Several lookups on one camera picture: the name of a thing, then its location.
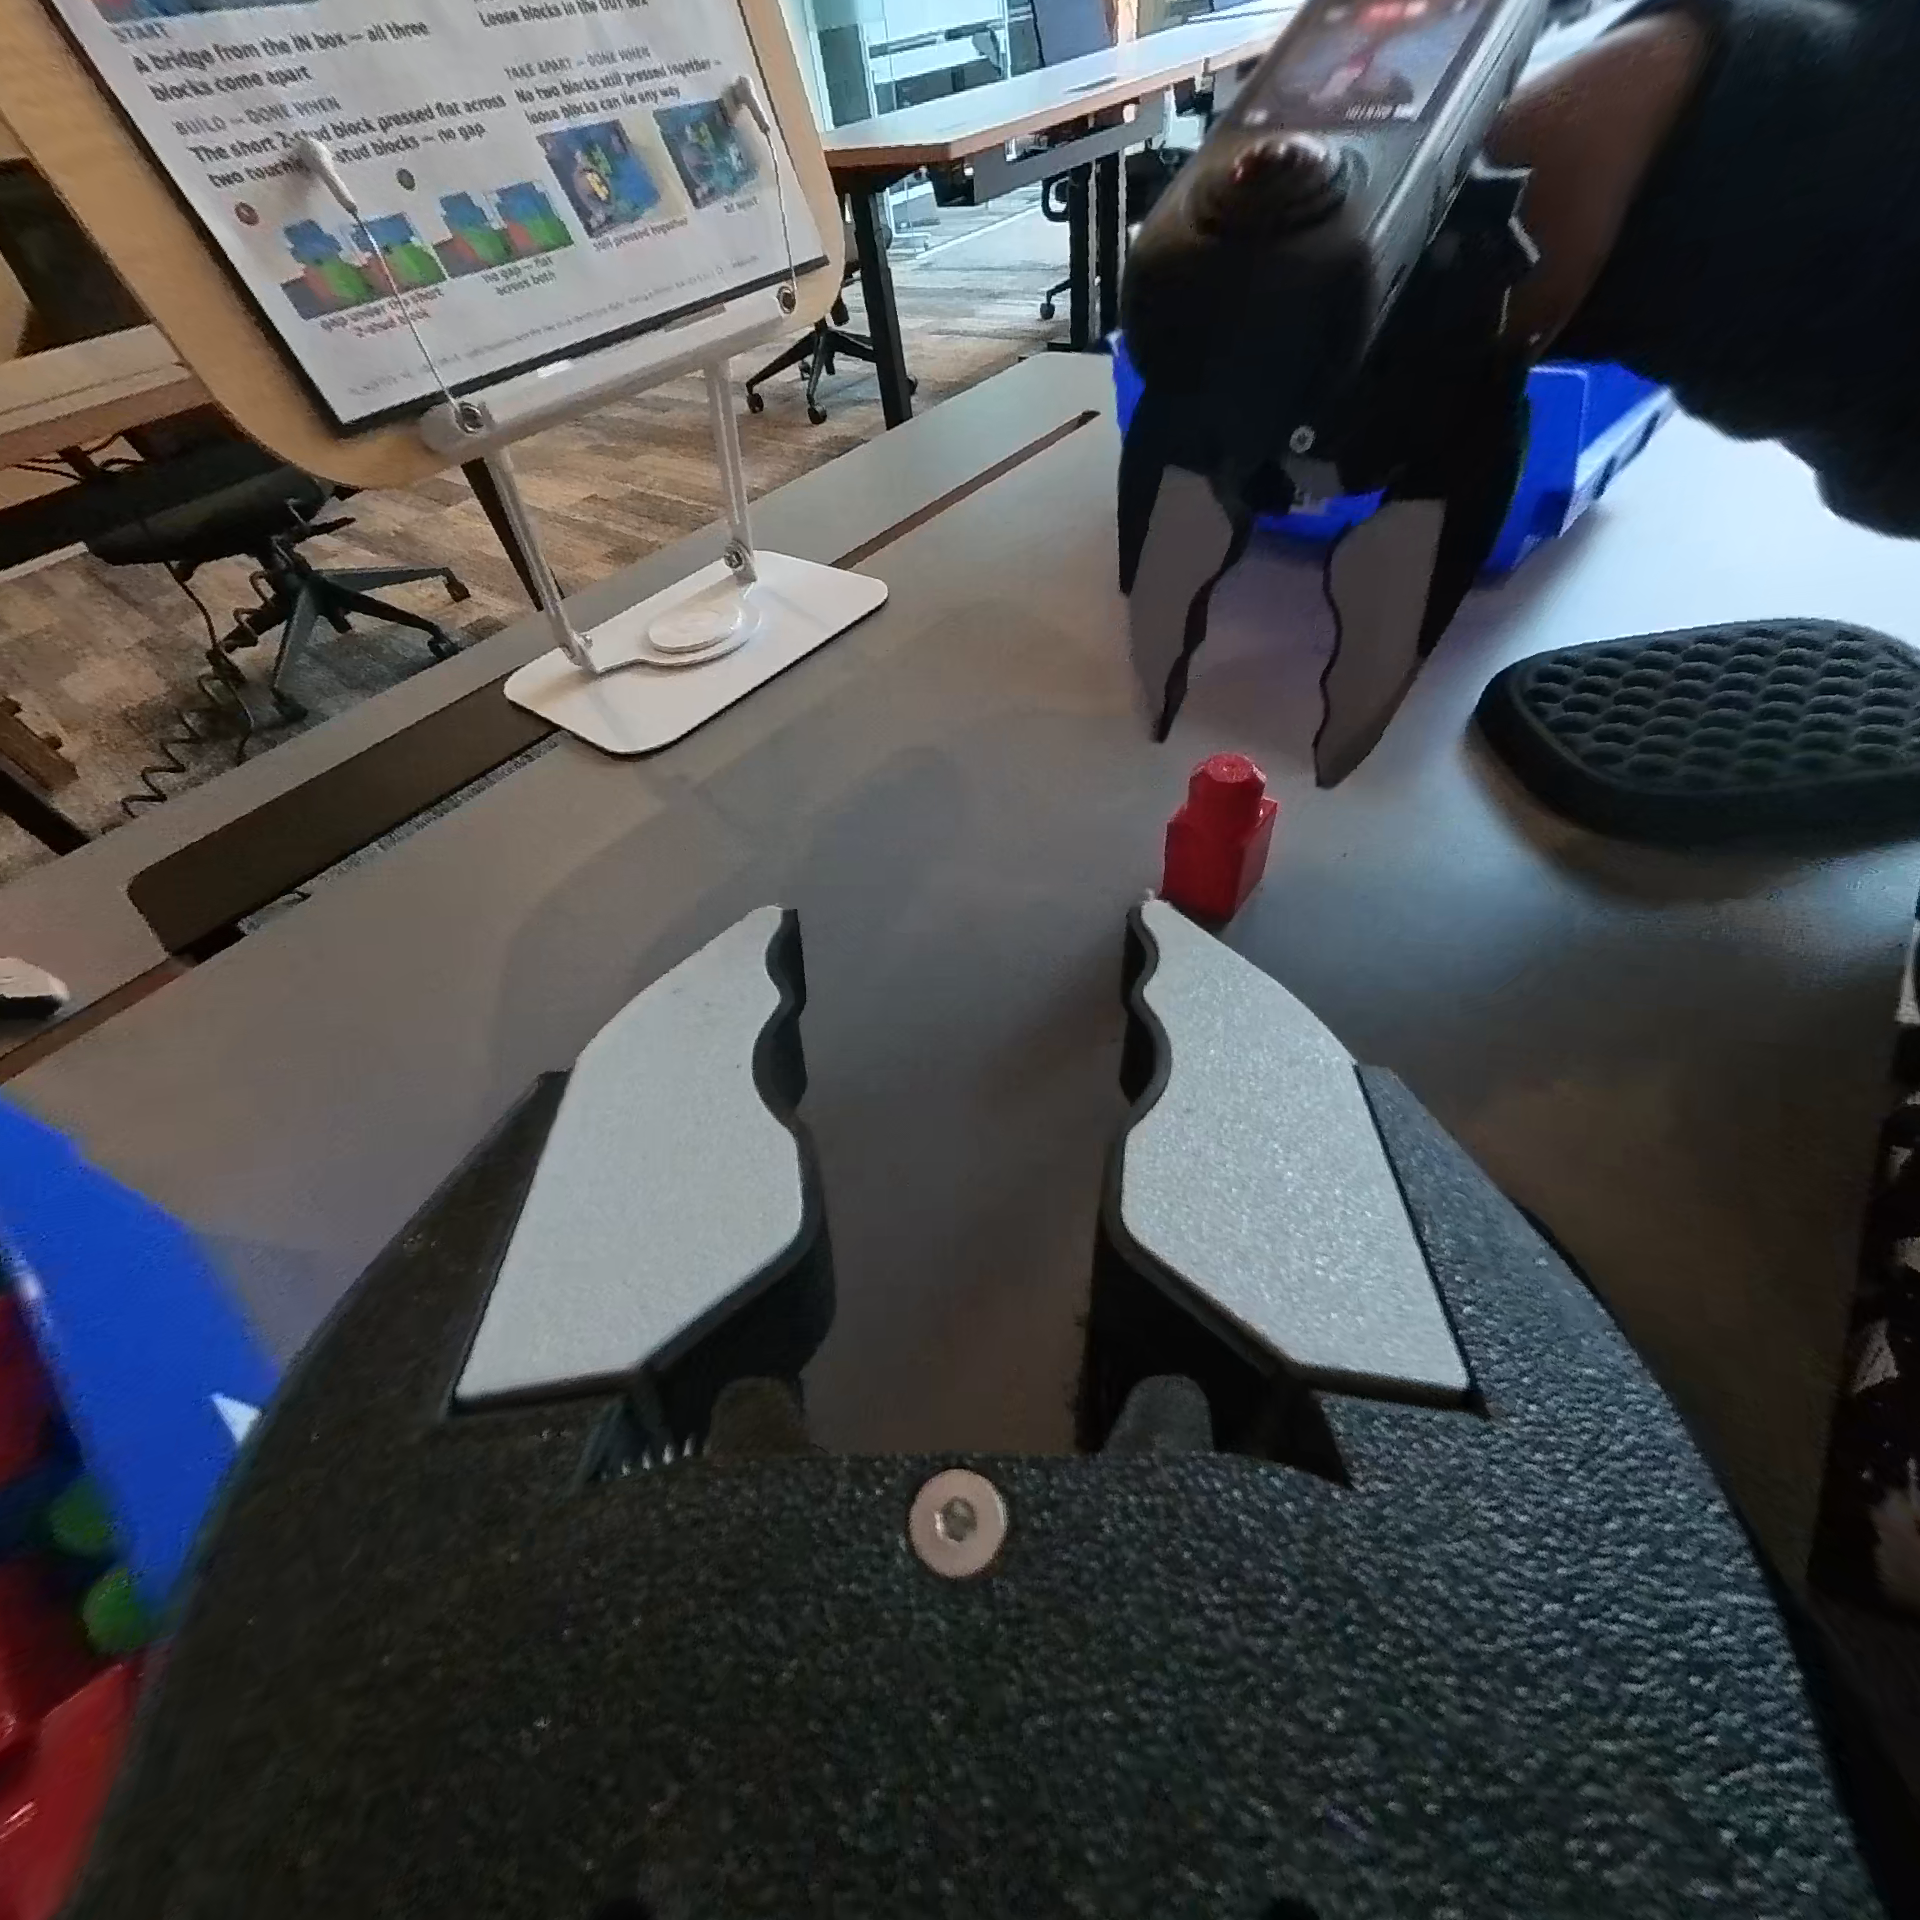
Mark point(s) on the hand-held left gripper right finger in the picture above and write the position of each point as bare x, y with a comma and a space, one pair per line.
1292, 1202

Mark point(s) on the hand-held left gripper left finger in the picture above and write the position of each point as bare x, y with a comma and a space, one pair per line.
632, 1202

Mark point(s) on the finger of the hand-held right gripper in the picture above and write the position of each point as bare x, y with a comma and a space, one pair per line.
1179, 572
1389, 631

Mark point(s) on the blue plastic object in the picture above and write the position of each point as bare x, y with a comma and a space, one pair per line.
1592, 451

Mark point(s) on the red mega block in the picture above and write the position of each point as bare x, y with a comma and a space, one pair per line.
1220, 855

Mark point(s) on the blue plastic bin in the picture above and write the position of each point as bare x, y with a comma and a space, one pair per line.
121, 1322

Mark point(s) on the pile of mixed mega blocks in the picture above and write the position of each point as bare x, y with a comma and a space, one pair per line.
47, 1621

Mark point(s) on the black perforated rubber pad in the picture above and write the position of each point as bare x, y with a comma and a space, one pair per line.
1711, 736

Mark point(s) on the long dark table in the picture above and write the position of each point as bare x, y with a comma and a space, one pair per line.
1021, 107

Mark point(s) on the black office chair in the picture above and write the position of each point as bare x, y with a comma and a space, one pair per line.
270, 572
825, 346

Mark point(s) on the person's printed top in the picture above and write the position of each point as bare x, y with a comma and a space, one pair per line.
1875, 1293

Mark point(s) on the instruction poster on stand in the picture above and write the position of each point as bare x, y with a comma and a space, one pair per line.
121, 301

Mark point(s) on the wooden table frame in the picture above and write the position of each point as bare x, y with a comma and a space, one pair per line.
92, 391

